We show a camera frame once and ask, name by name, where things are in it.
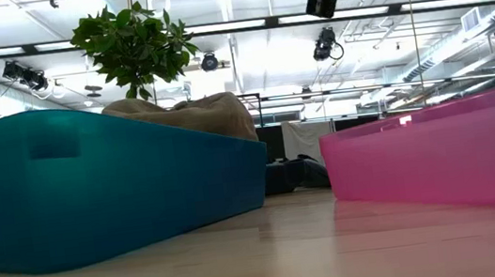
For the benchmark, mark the beige cap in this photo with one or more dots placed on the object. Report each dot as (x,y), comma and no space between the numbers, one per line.
(207,115)

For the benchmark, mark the black overhead beam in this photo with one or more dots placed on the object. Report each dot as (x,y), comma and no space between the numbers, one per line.
(395,9)

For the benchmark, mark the black ceiling spotlight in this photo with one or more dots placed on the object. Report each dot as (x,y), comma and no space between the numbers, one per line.
(325,46)
(36,80)
(209,62)
(13,70)

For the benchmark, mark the white hanging cloth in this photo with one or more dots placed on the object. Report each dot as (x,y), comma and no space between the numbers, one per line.
(305,145)

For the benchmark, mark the pink plastic bin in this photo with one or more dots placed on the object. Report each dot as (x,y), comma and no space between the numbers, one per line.
(444,157)

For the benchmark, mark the green plant in black pot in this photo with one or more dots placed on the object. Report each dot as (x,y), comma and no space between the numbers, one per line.
(132,48)

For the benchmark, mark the blue plastic bin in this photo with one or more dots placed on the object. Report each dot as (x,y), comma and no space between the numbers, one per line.
(94,200)

